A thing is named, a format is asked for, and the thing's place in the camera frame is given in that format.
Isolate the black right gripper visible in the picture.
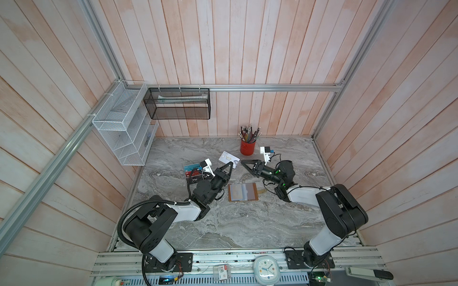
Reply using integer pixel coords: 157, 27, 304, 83
243, 161, 283, 187

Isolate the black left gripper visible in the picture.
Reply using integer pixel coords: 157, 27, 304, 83
205, 161, 233, 204

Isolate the clear acrylic card display stand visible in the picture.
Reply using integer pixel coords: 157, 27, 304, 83
183, 158, 215, 185

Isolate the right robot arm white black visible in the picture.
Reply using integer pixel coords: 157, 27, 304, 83
240, 160, 369, 266

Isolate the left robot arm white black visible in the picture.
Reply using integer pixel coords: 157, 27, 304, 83
117, 162, 233, 268

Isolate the black mesh wall basket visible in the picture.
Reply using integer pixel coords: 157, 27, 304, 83
143, 88, 211, 120

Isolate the red VIP card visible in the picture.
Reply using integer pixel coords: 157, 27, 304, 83
186, 169, 202, 179

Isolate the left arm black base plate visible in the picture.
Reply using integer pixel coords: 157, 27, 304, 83
142, 252, 193, 273

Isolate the red metal pencil bucket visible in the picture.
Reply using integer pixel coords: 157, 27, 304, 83
240, 141, 256, 156

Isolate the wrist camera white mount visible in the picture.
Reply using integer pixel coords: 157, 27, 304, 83
260, 147, 275, 164
200, 158, 215, 177

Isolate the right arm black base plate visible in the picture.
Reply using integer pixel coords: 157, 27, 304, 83
284, 248, 335, 269

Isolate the aluminium mounting rail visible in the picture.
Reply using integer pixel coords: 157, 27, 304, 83
89, 246, 386, 286

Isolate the bundle of coloured pencils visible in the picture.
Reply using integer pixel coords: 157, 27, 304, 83
239, 125, 261, 144

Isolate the green circuit board right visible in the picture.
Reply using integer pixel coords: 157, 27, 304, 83
308, 271, 332, 286

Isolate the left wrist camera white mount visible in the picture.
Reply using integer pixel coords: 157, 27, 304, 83
200, 158, 215, 177

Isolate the small red white box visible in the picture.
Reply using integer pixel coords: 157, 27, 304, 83
213, 263, 231, 282

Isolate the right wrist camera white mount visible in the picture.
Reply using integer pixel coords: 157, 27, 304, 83
260, 147, 275, 164

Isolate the green circuit board left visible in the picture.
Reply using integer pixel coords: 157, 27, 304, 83
158, 275, 178, 285

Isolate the white analog clock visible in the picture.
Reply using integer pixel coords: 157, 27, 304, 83
253, 255, 281, 286

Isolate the white wire mesh shelf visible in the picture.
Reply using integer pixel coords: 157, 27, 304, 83
93, 81, 159, 166

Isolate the green circuit board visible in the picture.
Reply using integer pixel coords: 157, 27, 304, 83
158, 275, 178, 285
308, 271, 332, 286

